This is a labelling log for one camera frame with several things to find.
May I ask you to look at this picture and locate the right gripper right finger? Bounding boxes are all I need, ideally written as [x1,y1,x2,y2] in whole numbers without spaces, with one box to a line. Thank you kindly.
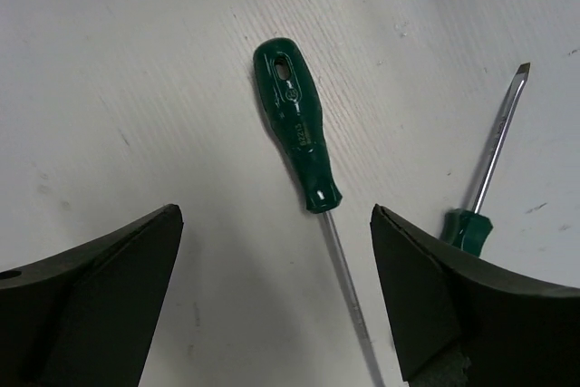
[371,206,579,386]

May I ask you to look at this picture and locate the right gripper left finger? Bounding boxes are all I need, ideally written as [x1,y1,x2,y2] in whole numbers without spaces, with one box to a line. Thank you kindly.
[1,205,183,386]

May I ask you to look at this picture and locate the long green handle screwdriver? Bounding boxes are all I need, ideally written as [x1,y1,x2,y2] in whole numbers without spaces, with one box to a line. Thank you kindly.
[253,37,384,386]

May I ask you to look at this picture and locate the short green handle screwdriver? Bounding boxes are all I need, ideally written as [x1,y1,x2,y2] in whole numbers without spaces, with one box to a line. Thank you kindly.
[440,63,531,257]

